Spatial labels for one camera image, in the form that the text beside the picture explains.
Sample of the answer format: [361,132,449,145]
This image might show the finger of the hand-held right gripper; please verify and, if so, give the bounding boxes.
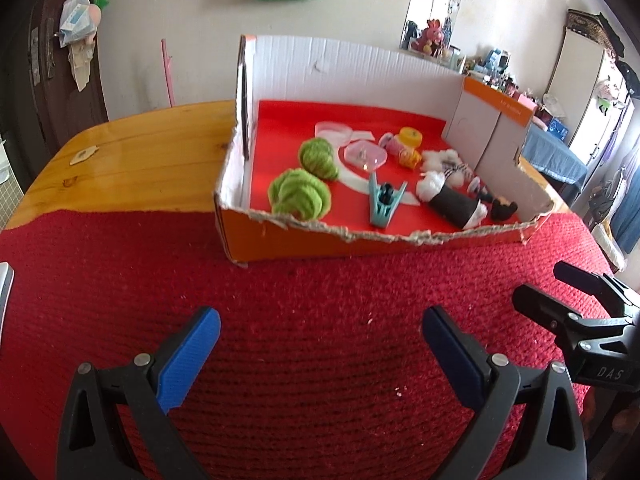
[553,260,640,316]
[512,282,636,353]

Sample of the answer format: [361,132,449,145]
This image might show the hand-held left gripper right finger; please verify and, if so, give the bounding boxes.
[421,305,587,480]

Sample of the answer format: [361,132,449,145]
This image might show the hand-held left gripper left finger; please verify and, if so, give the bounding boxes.
[56,306,222,480]

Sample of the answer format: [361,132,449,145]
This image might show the black white fluffy pouch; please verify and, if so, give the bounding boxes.
[416,170,489,231]

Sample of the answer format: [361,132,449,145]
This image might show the teal clothes peg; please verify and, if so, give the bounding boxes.
[367,171,408,229]

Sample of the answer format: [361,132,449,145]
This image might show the white fluffy striped-bow clip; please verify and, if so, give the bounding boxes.
[421,147,476,183]

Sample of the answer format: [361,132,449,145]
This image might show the green yarn scrunchie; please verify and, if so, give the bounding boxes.
[267,169,333,222]
[298,137,341,181]

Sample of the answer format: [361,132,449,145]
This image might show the yellow round lid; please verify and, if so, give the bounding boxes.
[398,126,424,150]

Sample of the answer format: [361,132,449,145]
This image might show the clear square plastic case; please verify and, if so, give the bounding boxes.
[344,140,389,171]

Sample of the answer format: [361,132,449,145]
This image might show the clear round lid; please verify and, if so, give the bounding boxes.
[314,120,354,145]

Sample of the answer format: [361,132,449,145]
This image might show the orange white cardboard box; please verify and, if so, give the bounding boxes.
[214,34,557,268]

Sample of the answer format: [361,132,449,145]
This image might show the person's right hand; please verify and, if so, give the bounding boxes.
[585,388,640,432]

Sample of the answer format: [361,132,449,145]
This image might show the hanging clothes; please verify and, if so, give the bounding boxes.
[585,145,640,271]

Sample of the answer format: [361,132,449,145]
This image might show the red woven mat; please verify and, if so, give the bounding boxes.
[0,208,621,480]

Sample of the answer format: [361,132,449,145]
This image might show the blue cloth covered table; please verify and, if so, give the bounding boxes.
[520,122,590,193]

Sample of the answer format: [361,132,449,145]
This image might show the white wardrobe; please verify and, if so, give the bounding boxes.
[542,25,628,171]

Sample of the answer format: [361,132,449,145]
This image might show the white device with round button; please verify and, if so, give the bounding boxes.
[0,261,16,346]

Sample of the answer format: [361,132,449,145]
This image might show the black hanging bag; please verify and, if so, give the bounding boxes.
[614,60,640,100]

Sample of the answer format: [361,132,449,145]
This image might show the row of bottles and boxes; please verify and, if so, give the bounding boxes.
[447,45,571,138]

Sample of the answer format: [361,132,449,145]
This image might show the dark patterned bag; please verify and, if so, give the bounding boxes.
[567,8,626,57]

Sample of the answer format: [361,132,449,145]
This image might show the pink stick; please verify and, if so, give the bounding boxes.
[160,38,176,108]

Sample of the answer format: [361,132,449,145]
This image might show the dark wooden door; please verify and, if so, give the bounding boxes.
[10,0,111,176]

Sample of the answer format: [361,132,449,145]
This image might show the pink stuffed animal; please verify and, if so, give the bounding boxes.
[419,18,448,56]

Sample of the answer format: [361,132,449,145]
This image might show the beige hanging paper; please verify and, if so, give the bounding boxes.
[66,40,94,93]

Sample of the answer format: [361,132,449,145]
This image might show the door lock plate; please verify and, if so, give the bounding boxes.
[29,17,57,86]

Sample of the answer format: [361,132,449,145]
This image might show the clear blue-print plastic bag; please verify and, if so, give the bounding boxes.
[59,0,98,48]

